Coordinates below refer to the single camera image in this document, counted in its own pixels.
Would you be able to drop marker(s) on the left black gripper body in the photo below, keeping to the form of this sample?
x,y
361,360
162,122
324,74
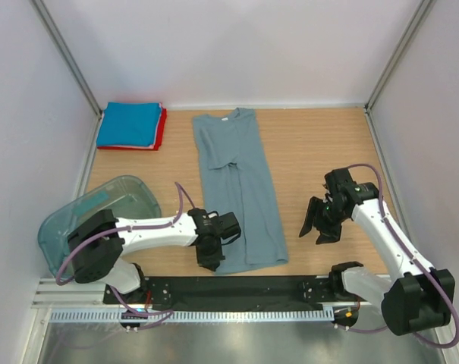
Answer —
x,y
210,255

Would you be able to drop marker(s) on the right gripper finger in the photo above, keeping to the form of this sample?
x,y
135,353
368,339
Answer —
x,y
313,216
328,238

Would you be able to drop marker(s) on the aluminium frame post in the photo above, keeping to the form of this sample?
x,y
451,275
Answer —
x,y
61,45
407,37

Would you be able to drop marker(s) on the folded red t shirt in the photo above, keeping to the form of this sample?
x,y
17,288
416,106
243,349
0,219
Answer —
x,y
161,125

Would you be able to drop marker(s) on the right aluminium frame post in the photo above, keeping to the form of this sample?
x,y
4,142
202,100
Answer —
x,y
407,37

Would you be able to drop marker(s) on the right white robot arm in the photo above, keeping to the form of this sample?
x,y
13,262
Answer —
x,y
416,296

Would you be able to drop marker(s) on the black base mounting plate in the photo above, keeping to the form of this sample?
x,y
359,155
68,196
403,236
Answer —
x,y
242,293

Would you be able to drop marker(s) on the grey-blue t shirt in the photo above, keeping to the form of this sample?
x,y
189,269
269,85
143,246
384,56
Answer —
x,y
235,178

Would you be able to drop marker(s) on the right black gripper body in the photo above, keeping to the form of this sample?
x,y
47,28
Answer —
x,y
328,215

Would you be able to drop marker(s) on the folded blue t shirt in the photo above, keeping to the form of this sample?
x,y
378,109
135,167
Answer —
x,y
129,125

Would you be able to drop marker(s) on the left aluminium frame post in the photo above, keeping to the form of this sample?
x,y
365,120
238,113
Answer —
x,y
61,45

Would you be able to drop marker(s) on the slotted grey cable duct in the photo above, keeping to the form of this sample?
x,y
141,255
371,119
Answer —
x,y
114,315

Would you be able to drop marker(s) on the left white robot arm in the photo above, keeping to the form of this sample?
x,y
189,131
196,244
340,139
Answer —
x,y
98,245

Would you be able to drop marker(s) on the translucent teal plastic basket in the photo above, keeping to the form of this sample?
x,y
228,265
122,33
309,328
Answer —
x,y
127,196

